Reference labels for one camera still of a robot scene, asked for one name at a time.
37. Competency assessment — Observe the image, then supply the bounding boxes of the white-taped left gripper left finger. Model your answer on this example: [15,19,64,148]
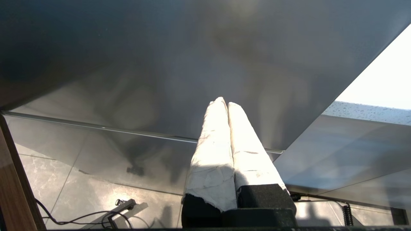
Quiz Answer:
[181,97,238,228]

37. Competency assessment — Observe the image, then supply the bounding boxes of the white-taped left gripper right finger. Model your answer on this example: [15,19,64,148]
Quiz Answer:
[227,102,297,212]

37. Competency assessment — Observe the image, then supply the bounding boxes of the grey base cabinet front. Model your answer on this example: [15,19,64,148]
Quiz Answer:
[273,114,411,210]

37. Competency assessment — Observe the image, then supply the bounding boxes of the grey steel refrigerator door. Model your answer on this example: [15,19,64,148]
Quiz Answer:
[0,0,411,152]

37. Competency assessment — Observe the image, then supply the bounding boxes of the glossy grey lower door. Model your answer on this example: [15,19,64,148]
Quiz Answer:
[3,115,200,195]

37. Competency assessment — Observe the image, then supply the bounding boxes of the white refrigerator side panel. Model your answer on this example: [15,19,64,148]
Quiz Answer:
[336,24,411,110]

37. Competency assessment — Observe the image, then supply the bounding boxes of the brown wooden panel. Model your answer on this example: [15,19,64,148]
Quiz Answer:
[0,115,46,231]

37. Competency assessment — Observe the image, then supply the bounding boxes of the small metal floor bracket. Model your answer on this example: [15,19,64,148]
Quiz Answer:
[108,199,137,226]

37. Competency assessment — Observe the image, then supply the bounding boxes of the black coiled cable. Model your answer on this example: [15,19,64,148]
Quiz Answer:
[342,204,354,227]

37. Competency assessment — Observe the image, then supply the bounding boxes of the thin black floor cable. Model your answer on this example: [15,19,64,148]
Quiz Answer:
[35,198,134,229]

